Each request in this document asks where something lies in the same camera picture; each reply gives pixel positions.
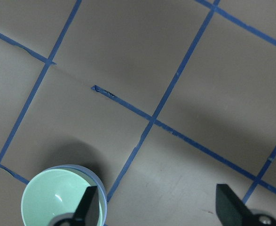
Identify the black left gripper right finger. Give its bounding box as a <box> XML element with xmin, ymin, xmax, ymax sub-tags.
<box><xmin>215</xmin><ymin>184</ymin><xmax>276</xmax><ymax>226</ymax></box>

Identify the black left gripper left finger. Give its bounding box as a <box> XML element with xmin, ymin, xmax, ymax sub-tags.
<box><xmin>48</xmin><ymin>186</ymin><xmax>100</xmax><ymax>226</ymax></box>

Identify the green bowl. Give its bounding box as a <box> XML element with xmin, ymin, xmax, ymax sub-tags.
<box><xmin>21</xmin><ymin>169</ymin><xmax>91</xmax><ymax>226</ymax></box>

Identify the blue bowl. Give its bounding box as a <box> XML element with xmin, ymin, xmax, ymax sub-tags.
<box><xmin>45</xmin><ymin>164</ymin><xmax>107</xmax><ymax>226</ymax></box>

